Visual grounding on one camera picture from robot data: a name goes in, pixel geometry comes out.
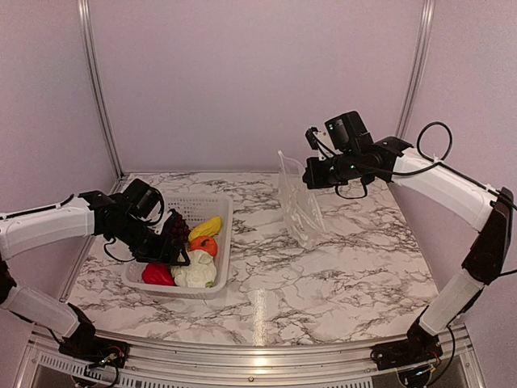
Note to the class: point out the red bell pepper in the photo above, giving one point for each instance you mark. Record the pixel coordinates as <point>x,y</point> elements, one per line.
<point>157,274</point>

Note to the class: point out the aluminium frame post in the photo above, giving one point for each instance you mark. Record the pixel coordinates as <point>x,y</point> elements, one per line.
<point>92,66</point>
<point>417,68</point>

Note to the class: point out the aluminium frame post right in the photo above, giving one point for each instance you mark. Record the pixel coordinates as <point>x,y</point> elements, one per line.
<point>417,68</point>

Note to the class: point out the white plastic perforated basket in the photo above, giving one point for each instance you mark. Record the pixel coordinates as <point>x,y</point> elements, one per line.
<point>195,208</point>

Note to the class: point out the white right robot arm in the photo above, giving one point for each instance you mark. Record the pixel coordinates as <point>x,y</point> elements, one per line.
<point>486,211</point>

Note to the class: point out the pale green cabbage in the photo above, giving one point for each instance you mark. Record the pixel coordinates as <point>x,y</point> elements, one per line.
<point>200,273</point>

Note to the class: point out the orange mini pumpkin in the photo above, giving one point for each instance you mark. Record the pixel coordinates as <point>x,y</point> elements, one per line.
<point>206,244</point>

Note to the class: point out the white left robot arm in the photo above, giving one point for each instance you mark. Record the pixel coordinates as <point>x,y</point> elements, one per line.
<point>29,236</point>

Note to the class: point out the dark red grape bunch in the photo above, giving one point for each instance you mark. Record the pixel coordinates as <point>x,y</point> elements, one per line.
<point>176,227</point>

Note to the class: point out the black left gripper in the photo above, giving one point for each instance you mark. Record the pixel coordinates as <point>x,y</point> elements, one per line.
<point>159,255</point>

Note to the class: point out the clear zip top bag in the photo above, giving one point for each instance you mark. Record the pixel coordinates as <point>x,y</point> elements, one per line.
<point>299,207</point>

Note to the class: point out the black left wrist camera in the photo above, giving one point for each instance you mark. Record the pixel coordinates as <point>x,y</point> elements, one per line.
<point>142,199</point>

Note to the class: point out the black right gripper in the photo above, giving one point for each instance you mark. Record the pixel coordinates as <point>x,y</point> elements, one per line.
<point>316,179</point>

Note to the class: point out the aluminium front table rail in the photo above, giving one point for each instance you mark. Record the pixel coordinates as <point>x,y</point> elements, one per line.
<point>160,363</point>

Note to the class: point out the aluminium frame post left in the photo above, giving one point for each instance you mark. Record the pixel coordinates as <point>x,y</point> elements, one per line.
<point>92,66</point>

